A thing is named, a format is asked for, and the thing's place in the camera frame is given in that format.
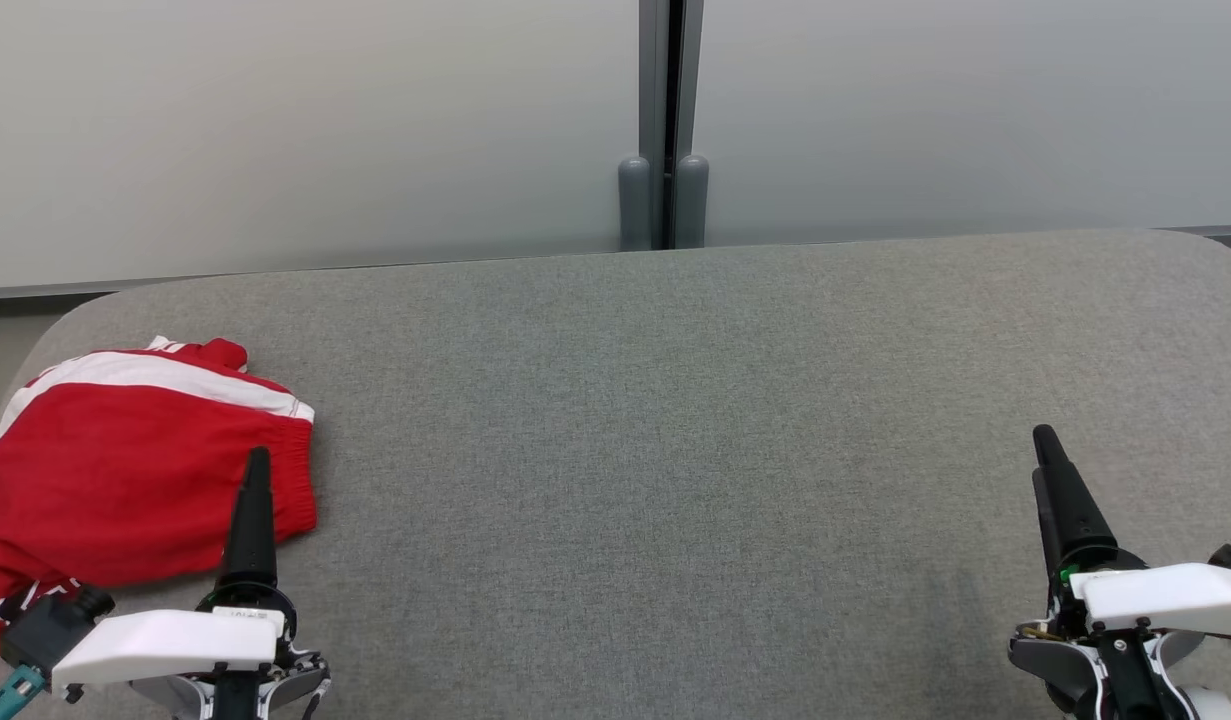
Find grey cylindrical frame foot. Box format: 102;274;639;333
618;154;654;253
674;152;710;250

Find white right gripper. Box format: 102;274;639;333
1009;425;1231;720

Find black cable with teal plug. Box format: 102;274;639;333
0;662;49;720

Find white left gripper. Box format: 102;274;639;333
53;447;332;720

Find grey vertical partition frame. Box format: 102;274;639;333
638;0;706;251

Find red shorts with white stripe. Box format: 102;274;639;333
0;337;319;593

